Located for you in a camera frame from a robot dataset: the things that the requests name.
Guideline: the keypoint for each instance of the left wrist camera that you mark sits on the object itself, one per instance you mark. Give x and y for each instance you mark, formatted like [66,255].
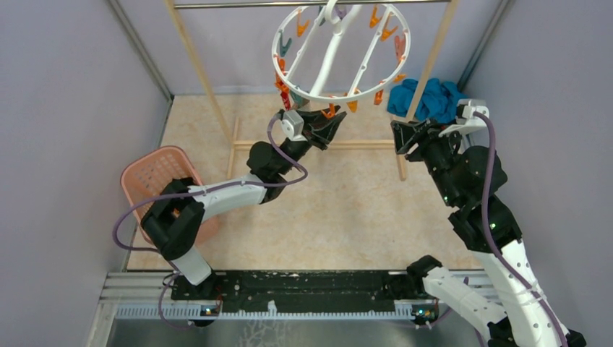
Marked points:
[292,125]

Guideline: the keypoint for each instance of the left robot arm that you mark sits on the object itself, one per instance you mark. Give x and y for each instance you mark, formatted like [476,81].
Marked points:
[174,219]

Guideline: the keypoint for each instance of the blue crumpled cloth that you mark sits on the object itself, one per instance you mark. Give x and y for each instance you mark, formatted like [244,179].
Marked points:
[438,101]

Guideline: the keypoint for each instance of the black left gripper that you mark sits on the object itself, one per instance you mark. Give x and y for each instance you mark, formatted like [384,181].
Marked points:
[319,130]

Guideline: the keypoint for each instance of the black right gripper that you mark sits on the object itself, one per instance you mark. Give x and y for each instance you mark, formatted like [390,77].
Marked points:
[426,133]

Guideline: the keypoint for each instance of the red snowflake sock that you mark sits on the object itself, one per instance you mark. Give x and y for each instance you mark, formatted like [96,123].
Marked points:
[285,97]

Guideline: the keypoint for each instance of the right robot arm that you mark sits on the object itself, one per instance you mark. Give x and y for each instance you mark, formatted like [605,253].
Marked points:
[467,181]

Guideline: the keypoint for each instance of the white round clip hanger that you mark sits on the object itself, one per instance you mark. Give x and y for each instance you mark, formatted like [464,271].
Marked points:
[342,55]

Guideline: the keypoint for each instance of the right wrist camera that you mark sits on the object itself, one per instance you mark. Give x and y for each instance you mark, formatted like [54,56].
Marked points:
[465,121]

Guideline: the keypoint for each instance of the pink plastic laundry basket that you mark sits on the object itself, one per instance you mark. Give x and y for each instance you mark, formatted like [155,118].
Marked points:
[149,175]

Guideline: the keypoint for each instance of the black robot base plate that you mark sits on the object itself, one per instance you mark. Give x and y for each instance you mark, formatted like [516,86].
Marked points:
[302,292]

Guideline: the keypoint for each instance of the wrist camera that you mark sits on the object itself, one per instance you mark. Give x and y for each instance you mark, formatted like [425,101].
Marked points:
[292,125]
[465,121]

